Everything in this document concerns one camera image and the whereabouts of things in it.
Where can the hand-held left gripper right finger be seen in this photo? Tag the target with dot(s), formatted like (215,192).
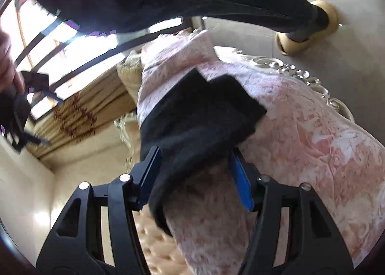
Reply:
(240,179)

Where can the person's right hand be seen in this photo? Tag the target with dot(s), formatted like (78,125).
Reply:
(6,64)

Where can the grey sock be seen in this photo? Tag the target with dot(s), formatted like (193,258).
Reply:
(312,24)

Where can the ornate silver bed frame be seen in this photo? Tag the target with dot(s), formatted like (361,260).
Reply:
(309,79)

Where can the black garment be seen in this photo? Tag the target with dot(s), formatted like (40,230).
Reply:
(192,118)

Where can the window with dark bars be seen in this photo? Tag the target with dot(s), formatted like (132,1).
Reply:
(75,49)

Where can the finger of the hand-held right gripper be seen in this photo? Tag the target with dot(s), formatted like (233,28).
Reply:
(21,139)
(37,82)

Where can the beige tufted headboard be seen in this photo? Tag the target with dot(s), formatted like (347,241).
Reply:
(156,251)

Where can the pink patterned blanket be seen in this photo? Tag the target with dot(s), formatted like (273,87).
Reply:
(306,148)

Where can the golden curtain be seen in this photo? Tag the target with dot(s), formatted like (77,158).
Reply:
(81,115)

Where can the beige slipper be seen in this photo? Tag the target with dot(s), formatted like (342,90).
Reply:
(293,44)

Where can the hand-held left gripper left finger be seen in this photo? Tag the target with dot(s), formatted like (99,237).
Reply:
(152,166)

